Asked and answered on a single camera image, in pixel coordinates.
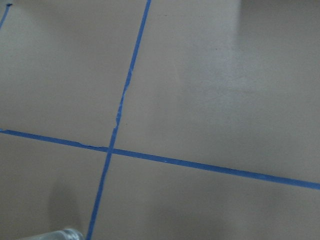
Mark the brown paper table cover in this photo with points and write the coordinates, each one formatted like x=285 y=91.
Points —
x=160 y=119

